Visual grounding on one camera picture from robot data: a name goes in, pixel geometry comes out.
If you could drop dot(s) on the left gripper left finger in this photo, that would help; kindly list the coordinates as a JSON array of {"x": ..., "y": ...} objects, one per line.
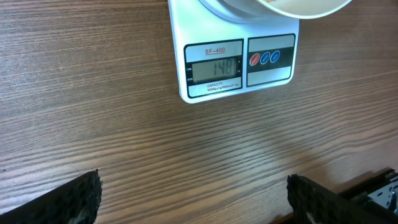
[{"x": 77, "y": 201}]

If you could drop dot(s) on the white digital kitchen scale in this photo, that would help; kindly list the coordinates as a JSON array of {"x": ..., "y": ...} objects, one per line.
[{"x": 223, "y": 51}]

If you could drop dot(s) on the white bowl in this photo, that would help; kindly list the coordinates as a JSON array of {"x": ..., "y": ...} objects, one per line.
[{"x": 299, "y": 9}]

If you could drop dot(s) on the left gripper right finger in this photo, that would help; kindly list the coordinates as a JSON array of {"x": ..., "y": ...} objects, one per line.
[{"x": 313, "y": 203}]

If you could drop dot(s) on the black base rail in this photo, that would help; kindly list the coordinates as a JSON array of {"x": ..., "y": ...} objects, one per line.
[{"x": 380, "y": 189}]

